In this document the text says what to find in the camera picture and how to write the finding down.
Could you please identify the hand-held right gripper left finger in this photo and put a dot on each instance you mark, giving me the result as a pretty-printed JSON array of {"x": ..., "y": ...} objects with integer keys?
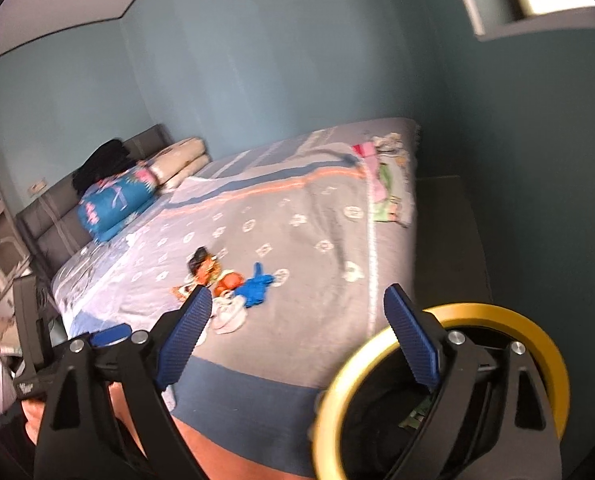
[{"x": 190, "y": 330}]

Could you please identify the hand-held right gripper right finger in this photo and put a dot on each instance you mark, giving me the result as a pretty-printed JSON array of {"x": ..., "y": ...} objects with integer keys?
[{"x": 410, "y": 335}]

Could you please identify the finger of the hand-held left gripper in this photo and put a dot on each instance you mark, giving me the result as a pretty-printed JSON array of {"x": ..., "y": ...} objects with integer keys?
[{"x": 109, "y": 335}]

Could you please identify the white tissue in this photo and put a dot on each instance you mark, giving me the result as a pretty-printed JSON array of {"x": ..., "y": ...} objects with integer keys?
[{"x": 227, "y": 316}]

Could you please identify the orange plastic bag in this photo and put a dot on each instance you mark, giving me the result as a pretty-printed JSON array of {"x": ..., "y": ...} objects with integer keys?
[{"x": 226, "y": 284}]

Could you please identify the orange snack wrapper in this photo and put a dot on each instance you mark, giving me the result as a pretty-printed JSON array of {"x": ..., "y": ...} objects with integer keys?
[{"x": 205, "y": 272}]

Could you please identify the yellow rimmed black trash bin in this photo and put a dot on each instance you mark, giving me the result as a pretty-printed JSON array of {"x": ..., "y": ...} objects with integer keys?
[{"x": 477, "y": 311}]

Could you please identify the black plastic bag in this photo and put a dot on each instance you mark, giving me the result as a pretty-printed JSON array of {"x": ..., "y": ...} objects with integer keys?
[{"x": 197, "y": 257}]

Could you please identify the white desk lamp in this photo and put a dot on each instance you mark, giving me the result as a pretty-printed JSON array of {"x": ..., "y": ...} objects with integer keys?
[{"x": 4, "y": 243}]

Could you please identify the blue floral pillow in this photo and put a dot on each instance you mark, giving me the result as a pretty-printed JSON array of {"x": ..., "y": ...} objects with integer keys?
[{"x": 112, "y": 200}]

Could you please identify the colourful folded blanket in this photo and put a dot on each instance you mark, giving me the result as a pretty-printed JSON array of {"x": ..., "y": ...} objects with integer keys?
[{"x": 390, "y": 180}]

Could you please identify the cream pillow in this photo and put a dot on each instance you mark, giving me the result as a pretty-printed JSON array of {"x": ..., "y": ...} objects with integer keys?
[
  {"x": 190, "y": 172},
  {"x": 180, "y": 152}
]

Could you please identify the bed with grey blanket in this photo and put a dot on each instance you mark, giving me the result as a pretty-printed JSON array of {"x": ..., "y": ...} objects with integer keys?
[{"x": 302, "y": 200}]

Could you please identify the black cloth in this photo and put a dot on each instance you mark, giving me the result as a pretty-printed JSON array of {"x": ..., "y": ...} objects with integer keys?
[{"x": 104, "y": 162}]

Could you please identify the grey upholstered headboard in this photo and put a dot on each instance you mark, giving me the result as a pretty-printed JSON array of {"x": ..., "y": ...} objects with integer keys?
[{"x": 147, "y": 142}]

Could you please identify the dark bed frame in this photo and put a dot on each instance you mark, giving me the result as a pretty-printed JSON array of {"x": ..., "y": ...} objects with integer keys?
[{"x": 452, "y": 240}]

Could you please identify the wall socket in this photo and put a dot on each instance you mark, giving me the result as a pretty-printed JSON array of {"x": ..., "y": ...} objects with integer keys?
[{"x": 37, "y": 187}]

